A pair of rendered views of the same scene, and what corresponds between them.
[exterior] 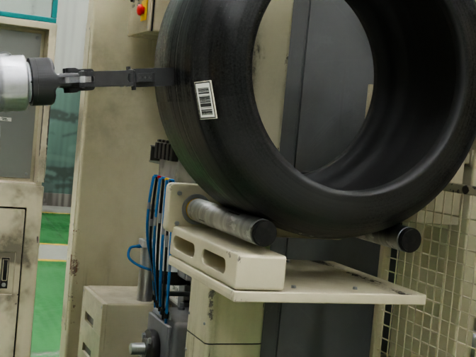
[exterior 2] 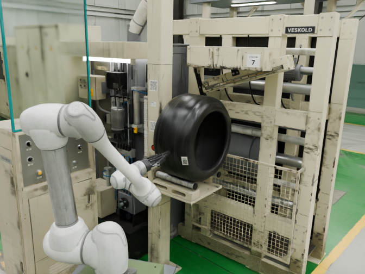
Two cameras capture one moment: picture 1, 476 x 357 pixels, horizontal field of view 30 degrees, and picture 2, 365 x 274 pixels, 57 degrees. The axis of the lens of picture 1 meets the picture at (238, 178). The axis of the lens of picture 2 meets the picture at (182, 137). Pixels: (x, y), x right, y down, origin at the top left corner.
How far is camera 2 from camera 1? 1.28 m
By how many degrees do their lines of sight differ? 31
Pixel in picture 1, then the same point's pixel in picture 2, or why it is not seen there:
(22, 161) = (86, 162)
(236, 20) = (190, 139)
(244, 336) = (167, 199)
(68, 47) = not seen: outside the picture
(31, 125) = (87, 151)
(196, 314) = not seen: hidden behind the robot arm
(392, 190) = (217, 166)
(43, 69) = (148, 164)
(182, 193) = (153, 170)
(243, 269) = (192, 196)
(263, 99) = not seen: hidden behind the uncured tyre
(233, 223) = (183, 183)
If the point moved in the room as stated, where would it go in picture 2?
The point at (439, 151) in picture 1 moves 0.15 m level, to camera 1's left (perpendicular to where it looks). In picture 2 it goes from (225, 153) to (207, 156)
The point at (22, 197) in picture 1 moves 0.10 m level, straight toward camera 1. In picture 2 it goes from (90, 175) to (97, 179)
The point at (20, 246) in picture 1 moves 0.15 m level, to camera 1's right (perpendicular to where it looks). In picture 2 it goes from (92, 189) to (112, 186)
